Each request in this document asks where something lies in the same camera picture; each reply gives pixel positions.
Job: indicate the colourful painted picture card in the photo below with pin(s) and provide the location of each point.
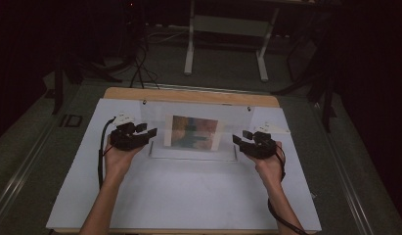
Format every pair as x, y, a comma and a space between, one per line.
193, 132

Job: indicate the person's right hand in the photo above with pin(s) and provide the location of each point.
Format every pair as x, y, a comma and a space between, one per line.
270, 169

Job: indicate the person's left hand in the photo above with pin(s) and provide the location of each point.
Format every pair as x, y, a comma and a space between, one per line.
118, 161

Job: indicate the black metal stand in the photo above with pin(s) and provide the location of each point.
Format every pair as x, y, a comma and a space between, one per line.
325, 98
58, 88

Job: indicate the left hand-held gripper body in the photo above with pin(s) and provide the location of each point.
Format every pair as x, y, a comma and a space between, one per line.
125, 138

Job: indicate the clear acrylic picture frame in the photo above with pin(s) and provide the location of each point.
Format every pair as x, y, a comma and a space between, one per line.
195, 156

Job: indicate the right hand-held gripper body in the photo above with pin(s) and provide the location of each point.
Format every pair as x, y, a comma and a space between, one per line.
262, 147

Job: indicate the metal floor rail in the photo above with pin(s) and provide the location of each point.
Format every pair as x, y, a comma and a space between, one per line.
348, 182
12, 189

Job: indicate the dark floor socket plate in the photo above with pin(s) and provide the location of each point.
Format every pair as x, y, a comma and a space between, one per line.
70, 120

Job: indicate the white metal desk frame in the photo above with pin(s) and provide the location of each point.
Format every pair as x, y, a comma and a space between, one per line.
189, 49

